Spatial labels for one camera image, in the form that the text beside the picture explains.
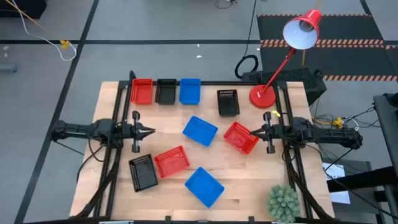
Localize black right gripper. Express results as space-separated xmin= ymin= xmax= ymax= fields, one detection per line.
xmin=249 ymin=111 xmax=284 ymax=154

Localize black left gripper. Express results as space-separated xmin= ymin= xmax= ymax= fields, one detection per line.
xmin=121 ymin=110 xmax=156 ymax=154

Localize red plastic basket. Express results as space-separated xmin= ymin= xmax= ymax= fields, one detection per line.
xmin=130 ymin=78 xmax=154 ymax=105
xmin=223 ymin=121 xmax=260 ymax=156
xmin=154 ymin=145 xmax=191 ymax=179

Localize black plastic basket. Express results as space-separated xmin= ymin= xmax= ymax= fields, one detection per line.
xmin=154 ymin=78 xmax=178 ymax=106
xmin=128 ymin=154 xmax=159 ymax=193
xmin=216 ymin=89 xmax=241 ymax=118

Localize blue plastic basket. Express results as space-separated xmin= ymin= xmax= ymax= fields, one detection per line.
xmin=178 ymin=77 xmax=202 ymax=106
xmin=182 ymin=115 xmax=219 ymax=147
xmin=184 ymin=166 xmax=226 ymax=209

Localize red desk lamp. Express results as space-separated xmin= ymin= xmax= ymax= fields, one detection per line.
xmin=248 ymin=8 xmax=323 ymax=110

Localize green artificial plant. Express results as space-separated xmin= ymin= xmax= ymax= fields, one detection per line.
xmin=266 ymin=184 xmax=302 ymax=223

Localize white paper sign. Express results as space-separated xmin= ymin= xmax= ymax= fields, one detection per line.
xmin=323 ymin=161 xmax=351 ymax=205

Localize black beam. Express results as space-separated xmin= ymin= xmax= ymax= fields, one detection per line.
xmin=326 ymin=166 xmax=398 ymax=193

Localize black side table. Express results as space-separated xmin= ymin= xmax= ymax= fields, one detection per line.
xmin=373 ymin=92 xmax=398 ymax=187

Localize black hazard-striped floor mat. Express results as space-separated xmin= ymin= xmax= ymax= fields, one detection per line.
xmin=256 ymin=13 xmax=398 ymax=82

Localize grey flat object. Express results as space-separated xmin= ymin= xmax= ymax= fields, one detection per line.
xmin=0 ymin=63 xmax=18 ymax=73

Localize black box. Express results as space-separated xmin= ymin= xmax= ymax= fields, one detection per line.
xmin=0 ymin=0 xmax=47 ymax=19

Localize black aluminium table frame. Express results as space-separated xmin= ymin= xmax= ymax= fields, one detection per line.
xmin=93 ymin=70 xmax=315 ymax=224

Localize black hanging cable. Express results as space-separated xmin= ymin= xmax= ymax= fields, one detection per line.
xmin=234 ymin=0 xmax=259 ymax=80

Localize black right cable bundle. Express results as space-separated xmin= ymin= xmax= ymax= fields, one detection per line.
xmin=284 ymin=146 xmax=335 ymax=220

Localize black cable bundle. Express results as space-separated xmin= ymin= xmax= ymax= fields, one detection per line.
xmin=284 ymin=146 xmax=335 ymax=220
xmin=74 ymin=149 xmax=121 ymax=218

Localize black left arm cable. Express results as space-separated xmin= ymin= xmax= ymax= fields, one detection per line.
xmin=76 ymin=138 xmax=108 ymax=185

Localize black left cable bundle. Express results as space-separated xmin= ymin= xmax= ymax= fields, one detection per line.
xmin=74 ymin=149 xmax=121 ymax=218

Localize white floor cable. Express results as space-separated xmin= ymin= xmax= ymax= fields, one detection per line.
xmin=11 ymin=0 xmax=78 ymax=62

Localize yellow floor cable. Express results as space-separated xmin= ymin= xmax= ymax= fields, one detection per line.
xmin=4 ymin=0 xmax=72 ymax=50

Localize thin black floor cable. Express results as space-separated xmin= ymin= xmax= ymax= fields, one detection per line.
xmin=214 ymin=0 xmax=238 ymax=9

